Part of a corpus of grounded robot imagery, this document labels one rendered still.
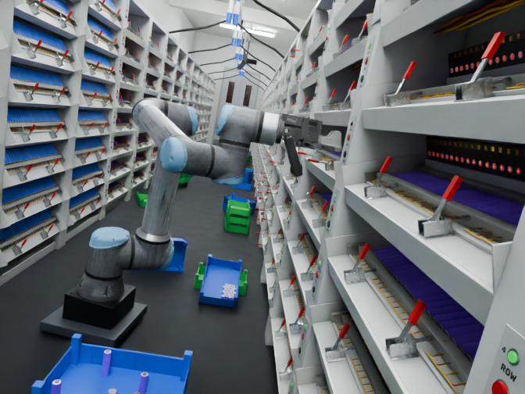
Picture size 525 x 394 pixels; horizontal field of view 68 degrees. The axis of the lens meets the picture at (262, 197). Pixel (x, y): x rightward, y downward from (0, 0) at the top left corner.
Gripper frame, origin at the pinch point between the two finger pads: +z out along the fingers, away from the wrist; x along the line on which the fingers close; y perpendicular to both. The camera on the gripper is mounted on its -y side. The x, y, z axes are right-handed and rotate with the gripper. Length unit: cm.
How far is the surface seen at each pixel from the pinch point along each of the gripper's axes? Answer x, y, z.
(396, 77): -18.1, 20.0, 3.5
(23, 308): 52, -97, -111
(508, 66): -43, 22, 14
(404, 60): -18.1, 24.1, 4.2
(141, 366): -22, -63, -44
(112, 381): -27, -64, -49
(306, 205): 34.9, -24.2, -0.5
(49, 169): 103, -44, -130
